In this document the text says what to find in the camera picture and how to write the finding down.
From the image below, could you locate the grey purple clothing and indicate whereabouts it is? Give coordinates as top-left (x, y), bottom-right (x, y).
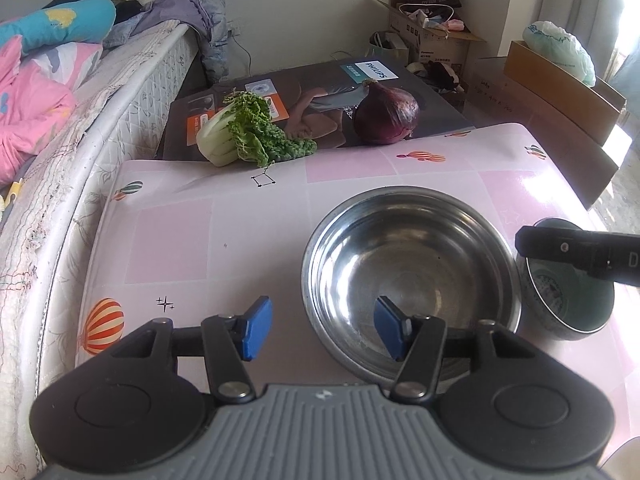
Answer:
top-left (102, 0), bottom-right (228, 81)

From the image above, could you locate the blue printed quilt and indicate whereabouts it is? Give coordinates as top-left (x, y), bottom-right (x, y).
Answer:
top-left (0, 0), bottom-right (117, 53)

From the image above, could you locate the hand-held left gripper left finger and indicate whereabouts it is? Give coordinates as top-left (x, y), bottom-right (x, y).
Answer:
top-left (120, 296), bottom-right (274, 405)

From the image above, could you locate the pale green plastic bag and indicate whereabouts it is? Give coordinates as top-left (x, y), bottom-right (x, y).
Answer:
top-left (522, 21), bottom-right (597, 87)

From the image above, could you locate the long open cardboard box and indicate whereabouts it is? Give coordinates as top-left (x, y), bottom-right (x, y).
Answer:
top-left (504, 40), bottom-right (628, 146)

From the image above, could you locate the large flat cardboard box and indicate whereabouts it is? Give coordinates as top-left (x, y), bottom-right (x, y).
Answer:
top-left (467, 55), bottom-right (621, 211)

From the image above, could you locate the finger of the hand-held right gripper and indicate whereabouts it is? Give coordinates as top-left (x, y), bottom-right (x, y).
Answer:
top-left (515, 225), bottom-right (612, 278)

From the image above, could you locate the dark printed appliance box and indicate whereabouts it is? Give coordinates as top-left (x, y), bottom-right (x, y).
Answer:
top-left (161, 60), bottom-right (476, 162)

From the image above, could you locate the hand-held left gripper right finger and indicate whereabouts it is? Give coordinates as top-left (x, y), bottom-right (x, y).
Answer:
top-left (375, 296), bottom-right (531, 405)

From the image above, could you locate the napa cabbage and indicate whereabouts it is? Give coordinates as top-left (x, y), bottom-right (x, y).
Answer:
top-left (196, 91), bottom-right (318, 168)

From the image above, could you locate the red onion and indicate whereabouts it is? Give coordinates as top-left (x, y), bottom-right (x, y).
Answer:
top-left (353, 80), bottom-right (420, 146)

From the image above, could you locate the pink blanket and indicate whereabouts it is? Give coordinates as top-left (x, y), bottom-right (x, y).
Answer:
top-left (0, 35), bottom-right (103, 186)

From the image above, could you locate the green ceramic bowl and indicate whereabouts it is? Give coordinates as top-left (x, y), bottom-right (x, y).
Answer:
top-left (522, 217), bottom-right (616, 342)

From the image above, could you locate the white paper bag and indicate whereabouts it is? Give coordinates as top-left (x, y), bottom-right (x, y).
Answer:
top-left (369, 30), bottom-right (412, 63)

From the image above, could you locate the stainless steel bowl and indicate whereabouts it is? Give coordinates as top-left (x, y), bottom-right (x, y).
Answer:
top-left (301, 186), bottom-right (523, 395)

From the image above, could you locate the open cardboard box with clutter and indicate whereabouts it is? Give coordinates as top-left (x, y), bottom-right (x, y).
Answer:
top-left (370, 0), bottom-right (487, 92)

